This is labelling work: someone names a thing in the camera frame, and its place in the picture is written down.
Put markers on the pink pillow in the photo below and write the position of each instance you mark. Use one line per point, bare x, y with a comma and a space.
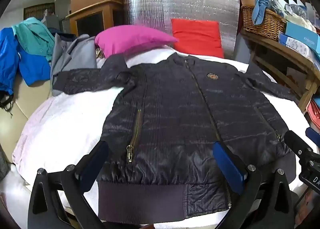
130, 39

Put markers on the dark lattice screen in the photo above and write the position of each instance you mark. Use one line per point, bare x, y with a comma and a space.
37, 11

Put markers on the wicker basket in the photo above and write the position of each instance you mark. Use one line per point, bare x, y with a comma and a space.
262, 22

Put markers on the wooden side table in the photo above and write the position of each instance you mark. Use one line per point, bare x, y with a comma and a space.
287, 54

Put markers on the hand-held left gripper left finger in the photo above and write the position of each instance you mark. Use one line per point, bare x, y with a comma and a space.
95, 162

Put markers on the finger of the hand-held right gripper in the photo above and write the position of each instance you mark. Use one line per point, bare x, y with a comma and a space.
296, 144
313, 135

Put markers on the teal shirt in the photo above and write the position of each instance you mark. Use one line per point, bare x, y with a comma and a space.
35, 35

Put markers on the silver foil insulation panel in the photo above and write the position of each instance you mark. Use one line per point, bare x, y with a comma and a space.
175, 4

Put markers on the white bundle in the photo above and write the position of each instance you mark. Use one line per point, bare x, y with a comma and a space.
301, 20

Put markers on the blue cardboard box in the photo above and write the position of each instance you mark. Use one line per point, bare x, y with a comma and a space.
302, 36

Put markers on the blue jacket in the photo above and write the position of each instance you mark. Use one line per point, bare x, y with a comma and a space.
30, 66

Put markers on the white printed box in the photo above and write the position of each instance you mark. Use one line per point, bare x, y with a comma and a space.
297, 47

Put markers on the coral red bag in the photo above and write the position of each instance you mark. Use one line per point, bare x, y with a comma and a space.
313, 112

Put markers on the blue cloth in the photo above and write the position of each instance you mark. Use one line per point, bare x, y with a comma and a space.
260, 9

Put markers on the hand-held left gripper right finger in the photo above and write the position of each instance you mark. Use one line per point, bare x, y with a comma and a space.
228, 166

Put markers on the white blanket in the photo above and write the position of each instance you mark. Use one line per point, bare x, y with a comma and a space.
62, 124

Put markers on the beige sofa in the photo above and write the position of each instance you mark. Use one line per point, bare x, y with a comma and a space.
27, 104

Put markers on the red pillow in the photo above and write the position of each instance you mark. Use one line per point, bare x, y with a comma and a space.
197, 36

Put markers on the grey garment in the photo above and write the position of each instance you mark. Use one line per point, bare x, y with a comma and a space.
75, 54

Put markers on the black quilted jacket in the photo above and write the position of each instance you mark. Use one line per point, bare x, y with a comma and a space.
175, 106

